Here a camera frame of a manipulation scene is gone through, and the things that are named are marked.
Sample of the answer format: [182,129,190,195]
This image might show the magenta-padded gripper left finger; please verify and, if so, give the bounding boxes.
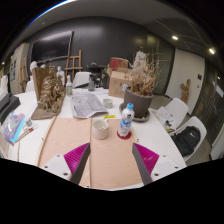
[41,142,92,185]

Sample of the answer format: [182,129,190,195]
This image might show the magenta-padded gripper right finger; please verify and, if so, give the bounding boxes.
[132,142,184,186]

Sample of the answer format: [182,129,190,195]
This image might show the white blue-capped drink bottle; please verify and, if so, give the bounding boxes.
[117,102,136,138]

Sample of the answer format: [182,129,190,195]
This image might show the flat round red coaster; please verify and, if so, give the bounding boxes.
[116,129,133,141]

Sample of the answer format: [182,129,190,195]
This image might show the white ceramic mug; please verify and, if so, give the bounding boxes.
[91,119,110,141]

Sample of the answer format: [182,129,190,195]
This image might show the grey plant pot saucer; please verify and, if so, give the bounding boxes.
[118,102,151,123]

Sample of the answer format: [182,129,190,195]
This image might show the black backpack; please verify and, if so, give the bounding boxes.
[171,125,202,157]

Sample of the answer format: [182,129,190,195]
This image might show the stack of papers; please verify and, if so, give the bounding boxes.
[156,106,178,129]

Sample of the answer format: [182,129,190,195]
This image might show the printed paper sheet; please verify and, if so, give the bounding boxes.
[69,91,109,120]

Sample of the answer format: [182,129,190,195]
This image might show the dried plant in grey pot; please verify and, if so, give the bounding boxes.
[123,53,161,118]

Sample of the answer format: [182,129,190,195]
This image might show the white plastic chair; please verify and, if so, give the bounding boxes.
[169,115,208,163]
[72,71,93,89]
[156,97,190,131]

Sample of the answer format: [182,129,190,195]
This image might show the small white cup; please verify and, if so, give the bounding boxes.
[102,98,114,109]

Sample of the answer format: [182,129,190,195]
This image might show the brown relief sculpture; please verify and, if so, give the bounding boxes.
[30,65,67,121]

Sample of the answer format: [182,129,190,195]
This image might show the colourful book stack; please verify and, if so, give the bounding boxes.
[0,111,27,147]

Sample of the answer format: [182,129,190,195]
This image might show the green-labelled white bottle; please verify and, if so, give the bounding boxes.
[65,74,74,97]

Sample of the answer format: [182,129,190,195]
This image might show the wooden figure sculpture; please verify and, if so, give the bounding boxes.
[180,78,192,104]

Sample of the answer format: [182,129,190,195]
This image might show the brown cardboard box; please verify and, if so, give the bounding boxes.
[107,68,133,99]

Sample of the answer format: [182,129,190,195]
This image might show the black flat boxes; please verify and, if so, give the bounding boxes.
[0,93,22,124]

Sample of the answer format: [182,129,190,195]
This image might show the small white plaster figure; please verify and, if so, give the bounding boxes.
[55,65,65,86]

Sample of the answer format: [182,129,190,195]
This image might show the wooden easel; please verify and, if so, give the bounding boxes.
[63,49,83,81]

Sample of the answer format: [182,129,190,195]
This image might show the red box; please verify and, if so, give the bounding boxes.
[109,56,129,71]

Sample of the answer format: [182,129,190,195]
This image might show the white plaster bust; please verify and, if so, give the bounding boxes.
[29,60,39,81]

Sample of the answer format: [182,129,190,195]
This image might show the white plaster torso statue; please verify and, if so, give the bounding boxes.
[133,50,148,71]

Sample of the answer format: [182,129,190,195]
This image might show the long ceiling light strip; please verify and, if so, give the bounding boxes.
[29,0,78,26]

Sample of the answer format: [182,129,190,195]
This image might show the black wall screen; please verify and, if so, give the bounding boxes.
[30,30,74,63]

